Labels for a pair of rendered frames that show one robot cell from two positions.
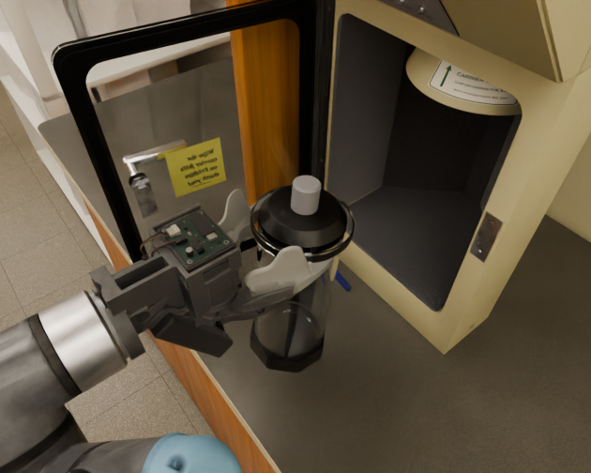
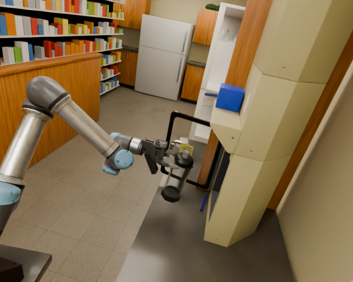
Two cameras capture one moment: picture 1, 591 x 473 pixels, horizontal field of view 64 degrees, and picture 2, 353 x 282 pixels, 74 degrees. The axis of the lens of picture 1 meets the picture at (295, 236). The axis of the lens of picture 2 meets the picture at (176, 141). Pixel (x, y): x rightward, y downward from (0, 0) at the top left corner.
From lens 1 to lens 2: 0.73 m
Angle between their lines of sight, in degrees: 40
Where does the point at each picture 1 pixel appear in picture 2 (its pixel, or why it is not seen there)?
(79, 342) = (134, 142)
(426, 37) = not seen: hidden behind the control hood
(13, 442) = not seen: hidden behind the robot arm
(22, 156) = not seen: hidden behind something
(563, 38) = (221, 139)
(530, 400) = (210, 267)
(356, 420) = (167, 228)
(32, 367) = (127, 140)
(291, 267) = (171, 160)
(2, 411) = (120, 142)
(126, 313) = (143, 144)
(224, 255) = (161, 147)
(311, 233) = (180, 159)
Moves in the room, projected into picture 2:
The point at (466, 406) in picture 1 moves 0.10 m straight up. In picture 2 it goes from (193, 251) to (199, 235)
